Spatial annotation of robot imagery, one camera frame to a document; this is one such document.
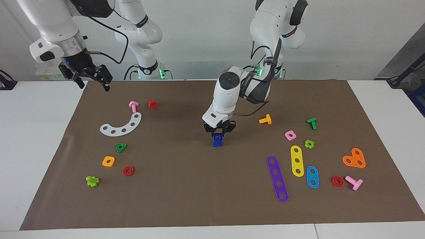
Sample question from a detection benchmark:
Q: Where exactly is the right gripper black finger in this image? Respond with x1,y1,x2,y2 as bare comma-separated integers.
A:
72,73,85,89
97,64,113,92

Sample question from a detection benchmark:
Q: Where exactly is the white box with yellow marks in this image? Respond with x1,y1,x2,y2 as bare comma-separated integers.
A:
35,64,67,81

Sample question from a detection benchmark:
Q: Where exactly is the brown paper table mat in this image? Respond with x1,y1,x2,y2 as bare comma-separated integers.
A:
19,79,425,231

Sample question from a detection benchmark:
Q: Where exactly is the white curved five-hole plate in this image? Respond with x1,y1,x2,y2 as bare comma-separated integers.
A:
100,112,142,137

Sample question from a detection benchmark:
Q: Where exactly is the purple four-hole plastic plate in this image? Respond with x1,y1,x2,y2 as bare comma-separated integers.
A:
267,156,289,203

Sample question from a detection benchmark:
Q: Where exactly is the yellow three-hole plastic plate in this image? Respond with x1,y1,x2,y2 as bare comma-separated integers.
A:
291,145,304,178

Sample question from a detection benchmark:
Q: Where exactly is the blue two-hole plastic plate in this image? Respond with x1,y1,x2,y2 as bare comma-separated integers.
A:
306,166,320,189

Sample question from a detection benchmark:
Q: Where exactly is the orange heart-shaped plastic plate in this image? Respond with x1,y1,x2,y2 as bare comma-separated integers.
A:
342,148,366,169

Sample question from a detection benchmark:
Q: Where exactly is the black stand pole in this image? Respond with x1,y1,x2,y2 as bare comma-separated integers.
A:
387,53,425,89

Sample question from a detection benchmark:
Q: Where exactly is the blue object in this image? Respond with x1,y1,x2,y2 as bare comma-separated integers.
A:
409,85,425,117

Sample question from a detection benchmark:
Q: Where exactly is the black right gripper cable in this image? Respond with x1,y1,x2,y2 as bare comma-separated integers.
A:
81,0,130,65

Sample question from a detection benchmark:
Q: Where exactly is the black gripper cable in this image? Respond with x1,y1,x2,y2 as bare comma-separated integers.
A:
231,33,283,117
81,0,130,65

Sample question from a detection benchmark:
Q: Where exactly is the black right base cable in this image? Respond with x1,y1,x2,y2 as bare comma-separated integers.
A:
124,64,140,81

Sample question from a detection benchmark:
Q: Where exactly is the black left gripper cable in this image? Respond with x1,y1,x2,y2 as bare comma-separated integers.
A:
231,33,283,117

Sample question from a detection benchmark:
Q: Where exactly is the black clamp mount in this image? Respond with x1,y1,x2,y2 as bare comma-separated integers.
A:
0,69,18,91

